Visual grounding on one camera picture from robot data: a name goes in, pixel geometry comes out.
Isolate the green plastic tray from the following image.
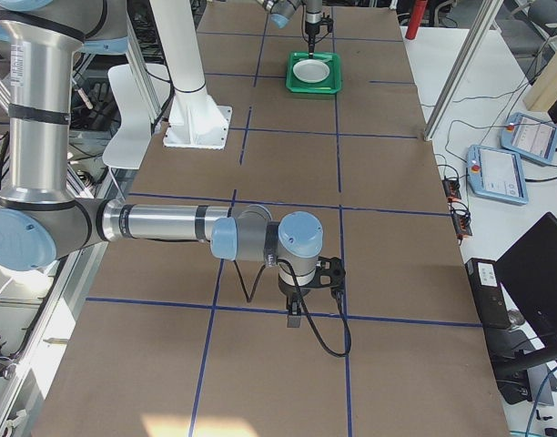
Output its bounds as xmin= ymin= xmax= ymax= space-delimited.
xmin=286 ymin=51 xmax=342 ymax=95

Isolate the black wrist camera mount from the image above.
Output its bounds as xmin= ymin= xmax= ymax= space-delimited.
xmin=307 ymin=256 xmax=346 ymax=292

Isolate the black computer box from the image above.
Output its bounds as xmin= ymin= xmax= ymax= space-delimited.
xmin=465 ymin=258 xmax=517 ymax=330

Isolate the orange connector box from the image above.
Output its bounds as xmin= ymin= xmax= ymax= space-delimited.
xmin=451 ymin=210 xmax=472 ymax=240
xmin=442 ymin=178 xmax=461 ymax=201

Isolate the white round plate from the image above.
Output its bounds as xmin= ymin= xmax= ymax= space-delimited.
xmin=292 ymin=59 xmax=330 ymax=84

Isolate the black monitor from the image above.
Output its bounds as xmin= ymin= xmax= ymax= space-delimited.
xmin=496 ymin=212 xmax=557 ymax=345

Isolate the white plastic chair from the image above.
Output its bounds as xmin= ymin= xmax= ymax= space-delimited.
xmin=103 ymin=64 xmax=155 ymax=169

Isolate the far blue teach pendant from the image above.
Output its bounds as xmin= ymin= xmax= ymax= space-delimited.
xmin=500 ymin=112 xmax=557 ymax=166

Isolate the wooden board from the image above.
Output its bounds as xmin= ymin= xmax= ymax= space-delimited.
xmin=523 ymin=51 xmax=557 ymax=112

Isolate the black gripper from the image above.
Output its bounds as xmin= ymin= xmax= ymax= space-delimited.
xmin=278 ymin=278 xmax=310 ymax=328
xmin=305 ymin=21 xmax=319 ymax=56

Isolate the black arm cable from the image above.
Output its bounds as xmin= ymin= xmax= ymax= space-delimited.
xmin=233 ymin=257 xmax=352 ymax=359
xmin=299 ymin=4 xmax=334 ymax=46

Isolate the near blue teach pendant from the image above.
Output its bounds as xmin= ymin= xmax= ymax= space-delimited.
xmin=466 ymin=145 xmax=529 ymax=205

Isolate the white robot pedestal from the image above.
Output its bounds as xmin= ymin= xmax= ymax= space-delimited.
xmin=150 ymin=0 xmax=232 ymax=150

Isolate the red cylinder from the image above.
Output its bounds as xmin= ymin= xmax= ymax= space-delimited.
xmin=405 ymin=0 xmax=428 ymax=40

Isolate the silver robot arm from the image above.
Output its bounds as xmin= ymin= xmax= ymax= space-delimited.
xmin=258 ymin=0 xmax=330 ymax=58
xmin=0 ymin=1 xmax=326 ymax=325

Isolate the aluminium frame post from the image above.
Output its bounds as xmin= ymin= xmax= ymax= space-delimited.
xmin=423 ymin=0 xmax=503 ymax=141

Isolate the blue teach pendant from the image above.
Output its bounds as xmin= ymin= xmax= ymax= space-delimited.
xmin=500 ymin=112 xmax=557 ymax=166
xmin=466 ymin=145 xmax=529 ymax=205

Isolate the lower orange connector box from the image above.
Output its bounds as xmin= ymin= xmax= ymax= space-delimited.
xmin=451 ymin=210 xmax=472 ymax=240

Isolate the upper orange connector box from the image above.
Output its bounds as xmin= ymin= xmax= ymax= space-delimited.
xmin=442 ymin=178 xmax=461 ymax=201

